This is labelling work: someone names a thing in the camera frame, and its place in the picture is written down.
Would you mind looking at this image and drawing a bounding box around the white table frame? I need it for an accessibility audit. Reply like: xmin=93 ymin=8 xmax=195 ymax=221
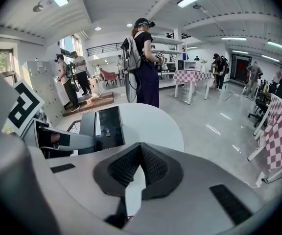
xmin=174 ymin=81 xmax=210 ymax=105

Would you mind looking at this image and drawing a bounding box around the black telephone base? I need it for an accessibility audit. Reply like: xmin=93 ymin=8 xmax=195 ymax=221
xmin=95 ymin=106 xmax=126 ymax=151

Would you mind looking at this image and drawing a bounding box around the round white side table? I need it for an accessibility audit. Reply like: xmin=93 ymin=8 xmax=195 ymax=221
xmin=57 ymin=102 xmax=185 ymax=217

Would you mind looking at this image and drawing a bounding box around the checkered cloth right table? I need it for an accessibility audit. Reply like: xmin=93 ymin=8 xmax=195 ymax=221
xmin=247 ymin=101 xmax=282 ymax=184

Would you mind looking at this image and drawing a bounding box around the grey backpack rig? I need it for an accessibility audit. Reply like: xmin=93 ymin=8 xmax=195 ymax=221
xmin=120 ymin=36 xmax=141 ymax=103
xmin=65 ymin=62 xmax=79 ymax=93

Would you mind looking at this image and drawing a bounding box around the pink checkered tablecloth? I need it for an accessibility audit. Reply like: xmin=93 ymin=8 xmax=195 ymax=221
xmin=263 ymin=93 xmax=282 ymax=172
xmin=172 ymin=70 xmax=215 ymax=87

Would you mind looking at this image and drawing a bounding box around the white microwave oven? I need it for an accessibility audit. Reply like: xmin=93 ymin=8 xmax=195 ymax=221
xmin=184 ymin=60 xmax=202 ymax=71

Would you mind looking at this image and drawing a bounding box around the pink armchair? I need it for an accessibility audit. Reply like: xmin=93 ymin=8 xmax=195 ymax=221
xmin=99 ymin=69 xmax=118 ymax=86

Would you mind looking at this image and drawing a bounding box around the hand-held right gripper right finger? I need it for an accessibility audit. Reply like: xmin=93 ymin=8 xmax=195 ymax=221
xmin=131 ymin=142 xmax=267 ymax=235

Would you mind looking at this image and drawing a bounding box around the dark framed window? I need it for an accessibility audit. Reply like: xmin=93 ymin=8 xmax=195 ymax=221
xmin=0 ymin=49 xmax=17 ymax=83

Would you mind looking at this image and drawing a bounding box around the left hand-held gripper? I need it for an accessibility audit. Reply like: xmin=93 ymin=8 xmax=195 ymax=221
xmin=5 ymin=79 xmax=97 ymax=159

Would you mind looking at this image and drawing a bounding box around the grey locker cabinet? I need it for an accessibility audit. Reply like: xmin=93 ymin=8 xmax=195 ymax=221
xmin=21 ymin=61 xmax=66 ymax=128

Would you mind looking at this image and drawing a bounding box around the dark double door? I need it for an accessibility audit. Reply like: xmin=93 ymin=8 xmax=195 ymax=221
xmin=230 ymin=53 xmax=252 ymax=83

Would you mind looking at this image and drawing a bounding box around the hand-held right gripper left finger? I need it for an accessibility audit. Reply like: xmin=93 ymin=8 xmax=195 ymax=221
xmin=27 ymin=142 xmax=142 ymax=233

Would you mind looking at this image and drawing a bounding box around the white shelf rack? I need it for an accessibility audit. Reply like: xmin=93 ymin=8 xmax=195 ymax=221
xmin=150 ymin=35 xmax=188 ymax=89

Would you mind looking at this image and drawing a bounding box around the black balcony railing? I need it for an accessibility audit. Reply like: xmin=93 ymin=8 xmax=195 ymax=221
xmin=86 ymin=42 xmax=124 ymax=57

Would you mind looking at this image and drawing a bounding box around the wooden step platform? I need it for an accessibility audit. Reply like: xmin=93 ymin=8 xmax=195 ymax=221
xmin=62 ymin=91 xmax=115 ymax=118

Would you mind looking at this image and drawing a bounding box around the black office chair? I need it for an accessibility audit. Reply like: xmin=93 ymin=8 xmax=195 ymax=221
xmin=248 ymin=98 xmax=269 ymax=128

